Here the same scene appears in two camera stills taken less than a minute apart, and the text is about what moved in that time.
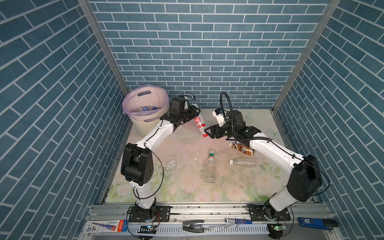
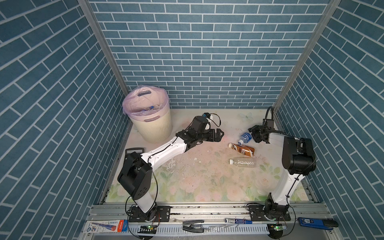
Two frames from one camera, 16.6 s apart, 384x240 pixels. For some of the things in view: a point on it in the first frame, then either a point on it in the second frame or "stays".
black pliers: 193,226 stays
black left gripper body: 186,114 to 207,135
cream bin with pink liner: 143,105 stays
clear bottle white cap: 243,162 stays
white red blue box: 105,226 stays
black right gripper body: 225,130 to 257,133
